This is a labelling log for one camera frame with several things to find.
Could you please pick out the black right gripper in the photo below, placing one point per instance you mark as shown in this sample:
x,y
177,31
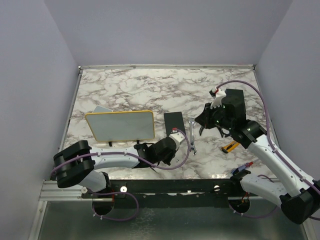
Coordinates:
x,y
204,118

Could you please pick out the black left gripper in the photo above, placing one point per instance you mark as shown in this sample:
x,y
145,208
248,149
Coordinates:
x,y
168,161

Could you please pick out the yellow framed whiteboard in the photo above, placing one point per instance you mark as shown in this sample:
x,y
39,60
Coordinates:
x,y
121,126

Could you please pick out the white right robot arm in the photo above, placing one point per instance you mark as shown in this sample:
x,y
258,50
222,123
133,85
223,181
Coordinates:
x,y
298,195

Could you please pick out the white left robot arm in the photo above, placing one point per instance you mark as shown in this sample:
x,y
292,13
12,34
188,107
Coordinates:
x,y
78,163

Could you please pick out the silver open-end wrench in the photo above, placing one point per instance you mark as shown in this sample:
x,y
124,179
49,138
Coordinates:
x,y
191,122

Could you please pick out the black flat rectangular pad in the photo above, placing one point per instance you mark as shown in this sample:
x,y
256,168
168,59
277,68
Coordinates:
x,y
173,120

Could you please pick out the yellow utility knife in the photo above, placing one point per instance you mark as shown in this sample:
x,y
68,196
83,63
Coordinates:
x,y
228,148

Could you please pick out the black rectangular box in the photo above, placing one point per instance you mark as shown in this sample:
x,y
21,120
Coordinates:
x,y
235,100

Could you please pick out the grey square eraser pad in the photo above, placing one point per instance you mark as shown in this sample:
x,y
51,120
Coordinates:
x,y
101,109

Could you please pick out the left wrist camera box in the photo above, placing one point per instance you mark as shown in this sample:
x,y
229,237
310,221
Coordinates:
x,y
177,137

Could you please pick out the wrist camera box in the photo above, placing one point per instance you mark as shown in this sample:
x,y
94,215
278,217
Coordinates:
x,y
217,95
177,137

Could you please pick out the black handled pliers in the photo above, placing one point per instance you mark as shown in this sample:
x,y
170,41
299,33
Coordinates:
x,y
220,130

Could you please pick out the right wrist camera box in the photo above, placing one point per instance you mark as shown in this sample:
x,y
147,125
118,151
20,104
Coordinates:
x,y
217,95

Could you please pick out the black front mounting rail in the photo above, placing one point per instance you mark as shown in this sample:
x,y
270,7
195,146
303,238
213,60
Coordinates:
x,y
172,193

